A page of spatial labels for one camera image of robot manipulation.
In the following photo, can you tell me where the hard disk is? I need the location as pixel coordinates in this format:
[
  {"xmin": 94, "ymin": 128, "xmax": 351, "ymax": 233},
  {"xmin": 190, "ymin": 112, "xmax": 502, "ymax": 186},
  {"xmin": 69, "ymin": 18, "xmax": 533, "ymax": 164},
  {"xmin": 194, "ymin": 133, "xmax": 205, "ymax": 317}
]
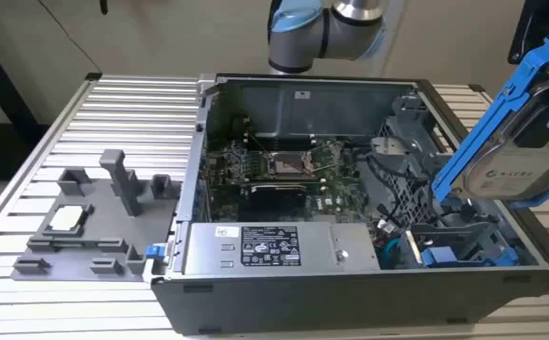
[{"xmin": 430, "ymin": 36, "xmax": 549, "ymax": 210}]

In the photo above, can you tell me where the blue disk wire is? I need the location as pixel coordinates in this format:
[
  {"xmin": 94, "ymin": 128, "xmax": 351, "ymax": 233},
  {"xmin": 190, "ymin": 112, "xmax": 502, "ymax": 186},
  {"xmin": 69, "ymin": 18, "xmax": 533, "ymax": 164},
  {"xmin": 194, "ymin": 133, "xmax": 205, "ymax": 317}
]
[{"xmin": 378, "ymin": 236, "xmax": 401, "ymax": 271}]

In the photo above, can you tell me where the grey parts rack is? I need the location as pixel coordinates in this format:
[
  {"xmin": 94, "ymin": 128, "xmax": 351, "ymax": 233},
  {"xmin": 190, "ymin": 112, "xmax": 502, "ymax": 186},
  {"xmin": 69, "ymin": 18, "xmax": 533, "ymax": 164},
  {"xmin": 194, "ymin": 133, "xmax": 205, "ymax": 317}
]
[{"xmin": 11, "ymin": 148, "xmax": 183, "ymax": 283}]

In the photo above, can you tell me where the thin black wall cable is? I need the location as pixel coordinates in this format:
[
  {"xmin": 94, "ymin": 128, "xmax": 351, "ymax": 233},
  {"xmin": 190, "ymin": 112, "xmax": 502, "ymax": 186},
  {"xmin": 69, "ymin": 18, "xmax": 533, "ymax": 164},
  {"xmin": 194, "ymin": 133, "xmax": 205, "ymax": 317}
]
[{"xmin": 37, "ymin": 0, "xmax": 101, "ymax": 74}]

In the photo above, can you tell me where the blue case latch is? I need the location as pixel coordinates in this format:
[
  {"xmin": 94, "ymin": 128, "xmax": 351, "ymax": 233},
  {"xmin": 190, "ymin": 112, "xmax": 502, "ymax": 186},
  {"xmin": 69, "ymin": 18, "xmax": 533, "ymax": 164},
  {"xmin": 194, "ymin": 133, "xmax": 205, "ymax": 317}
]
[{"xmin": 143, "ymin": 242, "xmax": 167, "ymax": 260}]

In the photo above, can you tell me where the black graphics card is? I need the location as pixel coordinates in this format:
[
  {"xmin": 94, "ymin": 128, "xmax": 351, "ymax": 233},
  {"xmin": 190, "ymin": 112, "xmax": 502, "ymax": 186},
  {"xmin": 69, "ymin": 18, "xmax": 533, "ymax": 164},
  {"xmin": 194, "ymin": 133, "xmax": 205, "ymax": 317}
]
[{"xmin": 238, "ymin": 182, "xmax": 309, "ymax": 222}]

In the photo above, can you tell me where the green motherboard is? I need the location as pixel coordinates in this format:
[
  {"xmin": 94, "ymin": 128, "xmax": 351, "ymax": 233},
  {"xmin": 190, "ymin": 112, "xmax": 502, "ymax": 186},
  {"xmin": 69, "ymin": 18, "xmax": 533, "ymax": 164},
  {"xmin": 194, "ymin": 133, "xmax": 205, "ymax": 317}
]
[{"xmin": 205, "ymin": 136, "xmax": 383, "ymax": 224}]

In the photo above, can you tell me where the blue disk carrier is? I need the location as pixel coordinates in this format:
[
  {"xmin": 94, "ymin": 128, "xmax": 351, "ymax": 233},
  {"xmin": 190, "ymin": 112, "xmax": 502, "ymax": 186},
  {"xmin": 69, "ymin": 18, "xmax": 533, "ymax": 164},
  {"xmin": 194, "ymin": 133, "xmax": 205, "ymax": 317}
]
[{"xmin": 418, "ymin": 246, "xmax": 521, "ymax": 269}]

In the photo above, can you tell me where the CPU socket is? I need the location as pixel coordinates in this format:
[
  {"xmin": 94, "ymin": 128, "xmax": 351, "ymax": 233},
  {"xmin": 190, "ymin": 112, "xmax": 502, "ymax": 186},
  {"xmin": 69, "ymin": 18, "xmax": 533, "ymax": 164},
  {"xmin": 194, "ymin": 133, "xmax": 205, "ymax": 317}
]
[{"xmin": 263, "ymin": 150, "xmax": 317, "ymax": 178}]

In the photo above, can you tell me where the silver power supply unit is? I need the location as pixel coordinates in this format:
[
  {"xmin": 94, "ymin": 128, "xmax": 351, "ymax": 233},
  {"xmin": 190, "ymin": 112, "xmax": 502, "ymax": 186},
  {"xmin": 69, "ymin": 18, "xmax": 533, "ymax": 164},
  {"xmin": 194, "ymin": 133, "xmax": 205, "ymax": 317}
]
[{"xmin": 179, "ymin": 222, "xmax": 381, "ymax": 274}]

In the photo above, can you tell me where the metal disk bay cage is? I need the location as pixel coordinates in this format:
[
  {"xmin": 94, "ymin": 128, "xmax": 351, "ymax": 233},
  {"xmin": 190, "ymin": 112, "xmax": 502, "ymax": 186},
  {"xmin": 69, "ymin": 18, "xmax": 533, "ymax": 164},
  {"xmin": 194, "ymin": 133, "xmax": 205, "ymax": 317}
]
[{"xmin": 362, "ymin": 90, "xmax": 453, "ymax": 230}]

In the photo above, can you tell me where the black open PC case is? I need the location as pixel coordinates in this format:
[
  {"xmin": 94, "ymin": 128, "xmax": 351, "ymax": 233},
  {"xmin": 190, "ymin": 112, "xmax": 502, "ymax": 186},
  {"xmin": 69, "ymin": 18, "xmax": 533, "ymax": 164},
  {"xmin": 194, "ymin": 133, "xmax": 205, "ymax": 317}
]
[{"xmin": 149, "ymin": 72, "xmax": 549, "ymax": 336}]

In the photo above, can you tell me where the silver CPU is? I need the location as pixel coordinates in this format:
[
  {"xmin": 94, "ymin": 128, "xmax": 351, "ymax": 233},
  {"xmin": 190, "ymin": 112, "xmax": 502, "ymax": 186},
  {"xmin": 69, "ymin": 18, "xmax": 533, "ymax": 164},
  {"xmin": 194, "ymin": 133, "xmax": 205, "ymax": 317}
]
[{"xmin": 47, "ymin": 204, "xmax": 90, "ymax": 232}]

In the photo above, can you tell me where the black disk wire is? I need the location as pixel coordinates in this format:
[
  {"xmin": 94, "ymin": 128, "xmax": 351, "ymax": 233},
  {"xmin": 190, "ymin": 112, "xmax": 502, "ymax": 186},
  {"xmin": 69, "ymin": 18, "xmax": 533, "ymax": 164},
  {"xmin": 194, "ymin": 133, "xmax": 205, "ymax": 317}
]
[{"xmin": 371, "ymin": 203, "xmax": 402, "ymax": 237}]

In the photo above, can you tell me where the black floor box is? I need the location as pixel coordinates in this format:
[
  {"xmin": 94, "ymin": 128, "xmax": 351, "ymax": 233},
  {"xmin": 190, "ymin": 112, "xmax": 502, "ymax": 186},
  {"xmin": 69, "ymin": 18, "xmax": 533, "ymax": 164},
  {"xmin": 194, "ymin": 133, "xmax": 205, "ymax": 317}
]
[{"xmin": 0, "ymin": 123, "xmax": 50, "ymax": 182}]

